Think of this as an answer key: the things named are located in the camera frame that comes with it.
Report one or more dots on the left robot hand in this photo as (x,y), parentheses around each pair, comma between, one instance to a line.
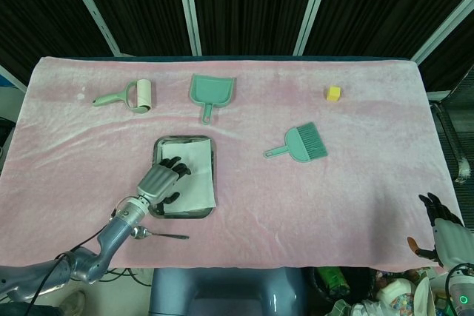
(157,181)

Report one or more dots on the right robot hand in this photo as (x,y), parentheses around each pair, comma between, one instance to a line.
(449,236)

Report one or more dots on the white paper sheet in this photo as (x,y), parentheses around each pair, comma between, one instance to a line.
(200,183)

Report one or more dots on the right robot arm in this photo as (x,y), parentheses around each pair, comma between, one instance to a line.
(462,294)

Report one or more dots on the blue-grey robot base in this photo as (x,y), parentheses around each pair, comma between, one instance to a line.
(222,290)

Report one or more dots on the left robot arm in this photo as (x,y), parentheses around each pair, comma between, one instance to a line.
(115,231)

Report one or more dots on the rectangular metal tray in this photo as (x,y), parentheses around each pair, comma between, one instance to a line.
(192,214)

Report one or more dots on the metal spoon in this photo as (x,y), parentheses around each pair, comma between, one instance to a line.
(174,235)

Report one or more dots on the green lint roller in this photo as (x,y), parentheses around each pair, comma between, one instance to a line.
(142,94)

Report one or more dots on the black chair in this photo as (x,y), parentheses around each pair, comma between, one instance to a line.
(455,138)

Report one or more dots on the green plastic dustpan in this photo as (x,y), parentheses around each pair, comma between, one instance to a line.
(211,90)

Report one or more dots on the green plastic package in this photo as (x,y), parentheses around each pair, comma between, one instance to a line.
(333,280)

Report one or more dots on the pink plush tablecloth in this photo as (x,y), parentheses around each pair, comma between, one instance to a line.
(296,201)

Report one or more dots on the green hand brush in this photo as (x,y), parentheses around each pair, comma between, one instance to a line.
(296,144)

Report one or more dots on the yellow cube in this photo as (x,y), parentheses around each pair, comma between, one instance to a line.
(333,94)

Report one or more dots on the white frame post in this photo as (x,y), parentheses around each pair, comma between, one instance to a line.
(189,9)
(94,9)
(313,9)
(442,27)

